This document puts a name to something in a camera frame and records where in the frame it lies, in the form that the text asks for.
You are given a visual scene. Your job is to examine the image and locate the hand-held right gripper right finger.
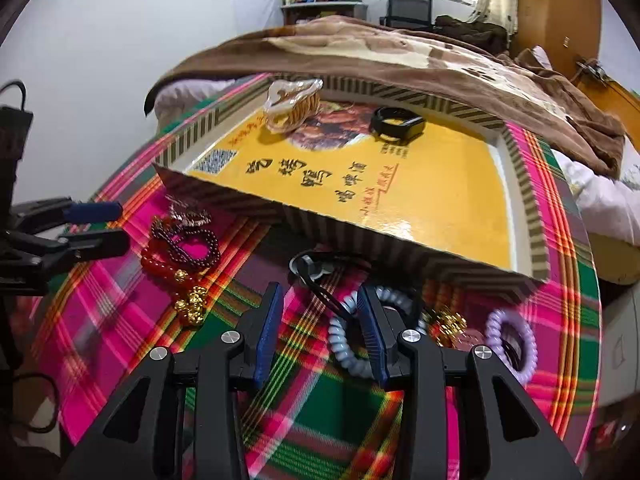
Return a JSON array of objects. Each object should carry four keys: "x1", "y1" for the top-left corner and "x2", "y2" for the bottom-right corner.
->
[{"x1": 356, "y1": 285, "x2": 583, "y2": 480}]

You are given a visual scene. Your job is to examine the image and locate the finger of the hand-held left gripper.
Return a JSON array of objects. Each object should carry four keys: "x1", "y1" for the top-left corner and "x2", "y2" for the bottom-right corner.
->
[
  {"x1": 5, "y1": 229, "x2": 132, "y2": 273},
  {"x1": 12, "y1": 197, "x2": 124, "y2": 235}
]

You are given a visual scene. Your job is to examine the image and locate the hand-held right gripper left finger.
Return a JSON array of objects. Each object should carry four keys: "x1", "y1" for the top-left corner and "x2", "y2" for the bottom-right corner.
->
[{"x1": 59, "y1": 282, "x2": 286, "y2": 480}]

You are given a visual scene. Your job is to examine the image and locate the grey-blue spiral hair tie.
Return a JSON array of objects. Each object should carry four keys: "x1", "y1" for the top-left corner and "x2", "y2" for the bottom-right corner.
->
[{"x1": 327, "y1": 285, "x2": 426, "y2": 381}]

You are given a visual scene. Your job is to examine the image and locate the red and gold bead bracelet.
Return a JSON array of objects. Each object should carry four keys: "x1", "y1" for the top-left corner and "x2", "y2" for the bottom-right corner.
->
[{"x1": 140, "y1": 245, "x2": 208, "y2": 328}]

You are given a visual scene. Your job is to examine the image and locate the black beaded hair tie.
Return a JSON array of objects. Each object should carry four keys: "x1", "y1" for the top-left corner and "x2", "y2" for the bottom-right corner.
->
[{"x1": 289, "y1": 251, "x2": 381, "y2": 321}]

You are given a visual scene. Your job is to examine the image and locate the dark red bead bracelet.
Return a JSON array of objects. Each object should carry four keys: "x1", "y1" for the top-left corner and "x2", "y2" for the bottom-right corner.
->
[{"x1": 151, "y1": 215, "x2": 222, "y2": 272}]

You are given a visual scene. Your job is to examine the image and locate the lilac spiral hair tie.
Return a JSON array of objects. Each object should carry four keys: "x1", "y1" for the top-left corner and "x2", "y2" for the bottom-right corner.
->
[{"x1": 484, "y1": 309, "x2": 538, "y2": 385}]

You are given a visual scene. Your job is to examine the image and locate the yellow striped cardboard tray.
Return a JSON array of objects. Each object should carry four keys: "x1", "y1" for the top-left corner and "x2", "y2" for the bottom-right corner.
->
[{"x1": 152, "y1": 74, "x2": 551, "y2": 306}]

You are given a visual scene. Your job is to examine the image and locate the pink green plaid cloth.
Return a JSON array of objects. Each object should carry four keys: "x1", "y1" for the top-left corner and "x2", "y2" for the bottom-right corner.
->
[{"x1": 15, "y1": 72, "x2": 601, "y2": 480}]

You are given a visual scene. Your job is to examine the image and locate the black wristband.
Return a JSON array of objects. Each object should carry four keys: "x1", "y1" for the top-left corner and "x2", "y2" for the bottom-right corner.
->
[{"x1": 370, "y1": 106, "x2": 427, "y2": 142}]

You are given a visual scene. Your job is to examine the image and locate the pearly white hair claw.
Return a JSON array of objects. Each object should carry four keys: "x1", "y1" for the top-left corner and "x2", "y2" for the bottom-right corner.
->
[{"x1": 263, "y1": 79, "x2": 325, "y2": 135}]

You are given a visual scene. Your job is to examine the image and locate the grey nightstand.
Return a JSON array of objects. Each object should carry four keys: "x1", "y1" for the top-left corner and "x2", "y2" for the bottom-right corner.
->
[{"x1": 597, "y1": 285, "x2": 640, "y2": 406}]

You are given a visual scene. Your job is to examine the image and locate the tan bed base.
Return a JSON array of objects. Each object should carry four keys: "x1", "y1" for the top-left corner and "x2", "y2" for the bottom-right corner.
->
[{"x1": 585, "y1": 230, "x2": 640, "y2": 286}]

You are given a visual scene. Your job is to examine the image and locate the brown beige blanket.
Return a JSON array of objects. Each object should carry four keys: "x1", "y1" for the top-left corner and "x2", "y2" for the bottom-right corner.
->
[{"x1": 144, "y1": 15, "x2": 628, "y2": 178}]

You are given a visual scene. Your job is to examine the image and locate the white desk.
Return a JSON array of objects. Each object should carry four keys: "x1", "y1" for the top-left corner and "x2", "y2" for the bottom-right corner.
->
[{"x1": 280, "y1": 1, "x2": 368, "y2": 26}]

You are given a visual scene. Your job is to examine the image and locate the dark brown blanket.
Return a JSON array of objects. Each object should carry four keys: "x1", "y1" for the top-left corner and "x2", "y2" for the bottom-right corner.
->
[{"x1": 434, "y1": 15, "x2": 508, "y2": 53}]

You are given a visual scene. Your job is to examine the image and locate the black office chair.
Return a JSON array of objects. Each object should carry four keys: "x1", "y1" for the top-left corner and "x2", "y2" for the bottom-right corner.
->
[{"x1": 380, "y1": 0, "x2": 433, "y2": 31}]

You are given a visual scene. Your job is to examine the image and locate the wooden headboard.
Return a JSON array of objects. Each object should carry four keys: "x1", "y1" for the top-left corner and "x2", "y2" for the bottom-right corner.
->
[{"x1": 580, "y1": 72, "x2": 640, "y2": 161}]

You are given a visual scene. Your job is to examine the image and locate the power strip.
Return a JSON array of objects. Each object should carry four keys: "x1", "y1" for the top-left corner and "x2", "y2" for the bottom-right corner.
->
[{"x1": 575, "y1": 60, "x2": 608, "y2": 81}]

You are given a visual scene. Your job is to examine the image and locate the wooden wardrobe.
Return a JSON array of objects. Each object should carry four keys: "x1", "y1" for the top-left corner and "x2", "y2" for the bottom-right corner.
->
[{"x1": 515, "y1": 0, "x2": 603, "y2": 78}]

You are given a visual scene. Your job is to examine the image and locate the black cable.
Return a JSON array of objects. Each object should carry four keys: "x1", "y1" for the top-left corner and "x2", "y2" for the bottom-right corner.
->
[{"x1": 0, "y1": 80, "x2": 27, "y2": 111}]

